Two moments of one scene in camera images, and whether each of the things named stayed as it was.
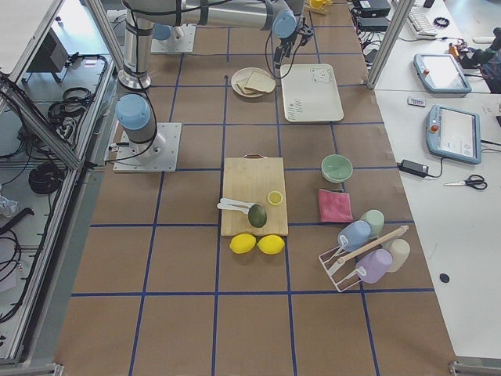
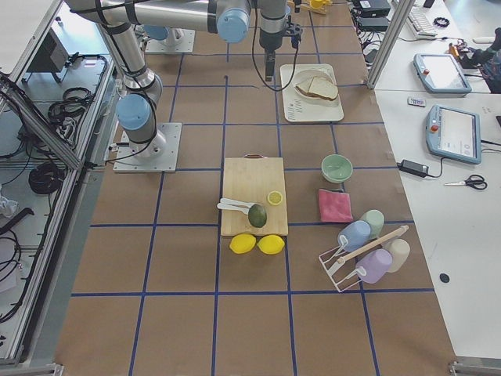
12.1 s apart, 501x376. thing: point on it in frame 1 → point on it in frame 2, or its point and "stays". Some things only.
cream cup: x=399 y=250 stays
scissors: x=477 y=181 stays
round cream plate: x=239 y=74 → x=305 y=76
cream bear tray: x=311 y=93 stays
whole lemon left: x=243 y=243 stays
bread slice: x=261 y=81 → x=323 y=86
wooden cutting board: x=250 y=179 stays
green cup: x=376 y=220 stays
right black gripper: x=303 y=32 → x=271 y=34
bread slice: x=247 y=90 → x=304 y=86
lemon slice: x=275 y=197 stays
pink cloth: x=335 y=207 stays
